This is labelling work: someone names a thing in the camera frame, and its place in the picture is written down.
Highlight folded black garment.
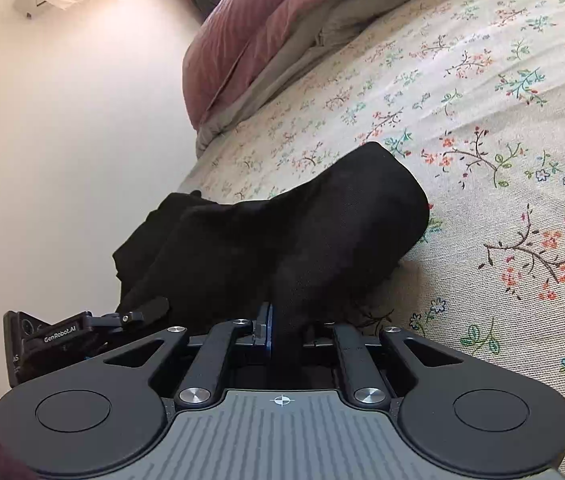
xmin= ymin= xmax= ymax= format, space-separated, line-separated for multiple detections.
xmin=111 ymin=188 xmax=224 ymax=306

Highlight black pants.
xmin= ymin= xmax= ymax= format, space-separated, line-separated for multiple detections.
xmin=118 ymin=142 xmax=429 ymax=341

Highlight floral bed sheet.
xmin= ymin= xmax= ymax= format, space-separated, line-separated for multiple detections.
xmin=183 ymin=0 xmax=565 ymax=474

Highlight mauve pink pillow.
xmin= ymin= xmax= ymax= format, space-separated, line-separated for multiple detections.
xmin=183 ymin=0 xmax=324 ymax=129

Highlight grey blanket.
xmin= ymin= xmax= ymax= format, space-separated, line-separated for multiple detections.
xmin=192 ymin=0 xmax=409 ymax=154

